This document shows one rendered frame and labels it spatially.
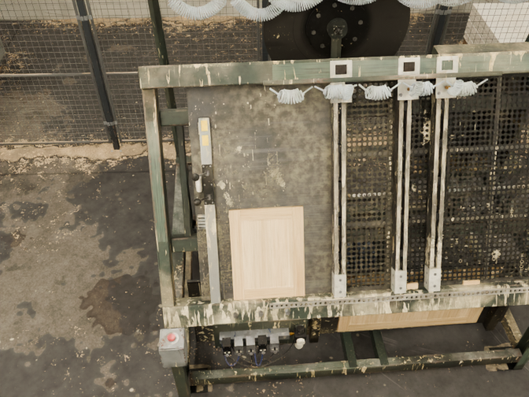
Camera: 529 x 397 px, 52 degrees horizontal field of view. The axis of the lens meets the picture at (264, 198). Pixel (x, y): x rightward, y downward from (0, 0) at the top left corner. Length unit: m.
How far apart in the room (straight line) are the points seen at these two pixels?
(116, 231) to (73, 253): 0.37
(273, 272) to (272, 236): 0.19
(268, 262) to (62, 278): 1.98
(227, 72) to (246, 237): 0.82
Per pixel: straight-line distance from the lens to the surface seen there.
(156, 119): 2.59
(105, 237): 4.47
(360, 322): 3.48
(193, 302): 2.86
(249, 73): 2.50
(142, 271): 4.18
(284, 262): 2.79
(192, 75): 2.50
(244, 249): 2.75
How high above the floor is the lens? 3.24
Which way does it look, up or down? 45 degrees down
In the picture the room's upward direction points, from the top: straight up
